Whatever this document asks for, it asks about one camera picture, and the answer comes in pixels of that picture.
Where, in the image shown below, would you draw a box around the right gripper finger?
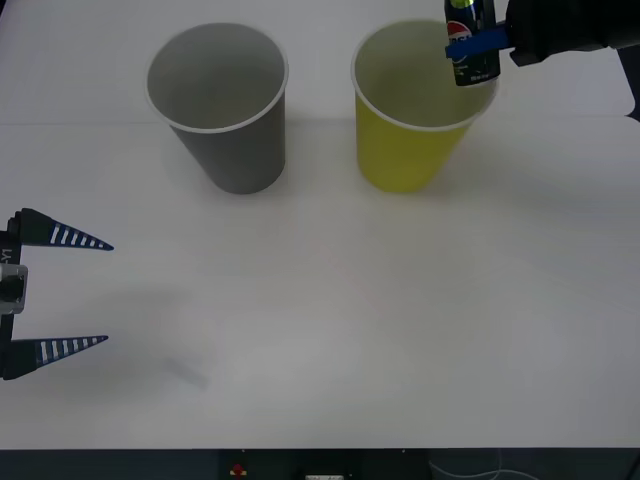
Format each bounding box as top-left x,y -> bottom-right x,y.
478,0 -> 498,32
445,27 -> 513,60

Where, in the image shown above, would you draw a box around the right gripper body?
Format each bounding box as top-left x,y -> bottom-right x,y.
503,0 -> 614,68

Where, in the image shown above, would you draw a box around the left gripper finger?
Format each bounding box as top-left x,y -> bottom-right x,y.
17,207 -> 115,252
0,334 -> 110,382

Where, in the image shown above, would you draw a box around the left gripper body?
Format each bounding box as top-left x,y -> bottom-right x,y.
0,212 -> 24,346

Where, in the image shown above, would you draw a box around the black can with blue label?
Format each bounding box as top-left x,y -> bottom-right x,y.
444,0 -> 503,88

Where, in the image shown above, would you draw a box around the yellow-green plastic bin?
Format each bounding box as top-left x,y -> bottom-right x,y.
350,18 -> 502,195

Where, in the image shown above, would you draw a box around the dark robot torso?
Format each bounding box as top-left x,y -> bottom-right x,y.
0,447 -> 640,480

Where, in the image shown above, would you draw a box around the grey plastic bin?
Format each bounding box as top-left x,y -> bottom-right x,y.
145,21 -> 290,196

